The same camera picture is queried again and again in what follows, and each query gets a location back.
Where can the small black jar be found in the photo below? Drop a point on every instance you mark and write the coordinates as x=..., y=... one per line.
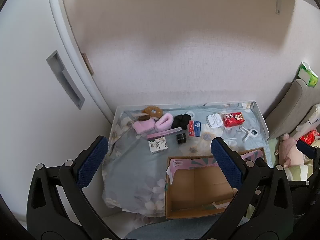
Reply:
x=181, y=139

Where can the clear tape roll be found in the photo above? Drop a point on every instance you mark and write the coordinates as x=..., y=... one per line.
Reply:
x=186, y=113

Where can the white plastic clip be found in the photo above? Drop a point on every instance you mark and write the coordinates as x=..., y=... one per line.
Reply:
x=246, y=133

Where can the small brown wall block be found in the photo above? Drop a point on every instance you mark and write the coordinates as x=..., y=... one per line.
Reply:
x=87, y=63

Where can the white earphone case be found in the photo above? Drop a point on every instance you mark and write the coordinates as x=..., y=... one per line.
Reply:
x=214, y=121

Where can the brown bear plush headband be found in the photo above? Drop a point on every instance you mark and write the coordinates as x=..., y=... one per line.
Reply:
x=152, y=111

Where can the white wardrobe door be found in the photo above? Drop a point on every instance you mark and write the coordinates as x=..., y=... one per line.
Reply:
x=30, y=130

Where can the blue floral cloth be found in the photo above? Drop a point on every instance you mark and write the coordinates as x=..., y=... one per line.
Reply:
x=130, y=170

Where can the small floral printed box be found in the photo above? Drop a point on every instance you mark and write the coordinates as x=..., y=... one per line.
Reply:
x=158, y=146

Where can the black cloth bundle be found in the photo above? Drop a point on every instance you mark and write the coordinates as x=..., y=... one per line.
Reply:
x=181, y=121

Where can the red carton box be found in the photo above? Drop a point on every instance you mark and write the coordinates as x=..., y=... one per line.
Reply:
x=233, y=120

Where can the pink plush toy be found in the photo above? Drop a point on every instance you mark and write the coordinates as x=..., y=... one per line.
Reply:
x=290, y=152

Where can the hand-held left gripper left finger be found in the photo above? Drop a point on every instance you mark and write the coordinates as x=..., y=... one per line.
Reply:
x=92, y=162

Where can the long pink box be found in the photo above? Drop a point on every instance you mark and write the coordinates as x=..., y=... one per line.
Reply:
x=162, y=133

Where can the red and blue card pack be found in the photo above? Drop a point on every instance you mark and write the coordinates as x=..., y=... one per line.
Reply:
x=194, y=128

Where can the red printed pack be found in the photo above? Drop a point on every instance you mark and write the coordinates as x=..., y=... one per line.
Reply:
x=308, y=137

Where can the white pillow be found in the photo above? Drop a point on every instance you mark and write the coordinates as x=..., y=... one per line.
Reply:
x=312, y=117

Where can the cardboard box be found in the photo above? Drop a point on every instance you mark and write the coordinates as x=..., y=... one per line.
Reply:
x=200, y=187

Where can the clear plastic piece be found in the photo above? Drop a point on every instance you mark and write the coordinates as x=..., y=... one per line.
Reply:
x=230, y=141

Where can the green tissue pack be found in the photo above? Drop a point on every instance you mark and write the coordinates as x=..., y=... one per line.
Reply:
x=308, y=76

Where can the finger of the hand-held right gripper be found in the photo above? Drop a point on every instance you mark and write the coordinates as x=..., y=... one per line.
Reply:
x=306, y=150
x=262, y=162

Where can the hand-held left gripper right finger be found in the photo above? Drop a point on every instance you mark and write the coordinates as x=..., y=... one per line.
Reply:
x=226, y=165

